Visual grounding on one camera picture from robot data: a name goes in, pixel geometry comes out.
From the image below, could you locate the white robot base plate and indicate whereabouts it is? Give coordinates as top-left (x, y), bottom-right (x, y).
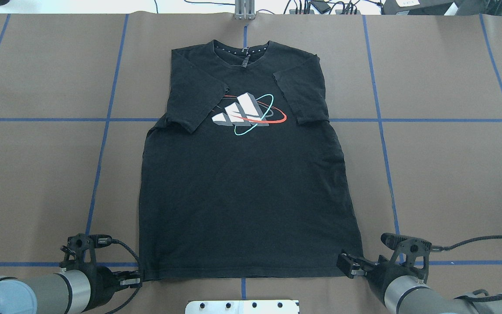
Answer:
top-left (185, 299), bottom-right (300, 314)

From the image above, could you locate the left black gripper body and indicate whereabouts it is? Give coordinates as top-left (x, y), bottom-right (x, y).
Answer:
top-left (86, 267), bottom-right (122, 308)

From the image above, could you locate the aluminium frame post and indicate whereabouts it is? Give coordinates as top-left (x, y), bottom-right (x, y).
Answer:
top-left (234, 0), bottom-right (256, 20)

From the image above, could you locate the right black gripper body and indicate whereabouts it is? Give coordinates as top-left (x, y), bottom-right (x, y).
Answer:
top-left (366, 258), bottom-right (408, 301)

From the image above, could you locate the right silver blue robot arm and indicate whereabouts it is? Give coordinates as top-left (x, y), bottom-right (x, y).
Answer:
top-left (336, 252), bottom-right (502, 314)

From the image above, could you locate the black printed t-shirt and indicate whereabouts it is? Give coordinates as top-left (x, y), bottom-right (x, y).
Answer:
top-left (138, 40), bottom-right (364, 281)

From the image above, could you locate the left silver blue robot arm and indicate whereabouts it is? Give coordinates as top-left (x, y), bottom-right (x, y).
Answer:
top-left (0, 266), bottom-right (142, 314)

